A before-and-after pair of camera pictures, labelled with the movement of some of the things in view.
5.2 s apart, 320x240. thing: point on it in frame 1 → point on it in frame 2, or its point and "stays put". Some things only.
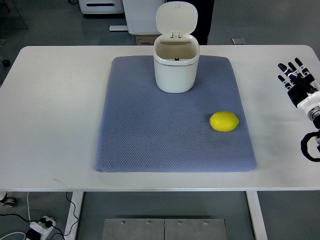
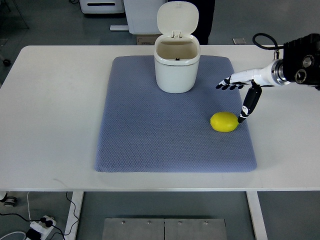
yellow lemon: (224, 121) stays put
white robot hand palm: (313, 98) → (262, 76)
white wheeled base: (8, 201) stays put
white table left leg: (76, 200) stays put
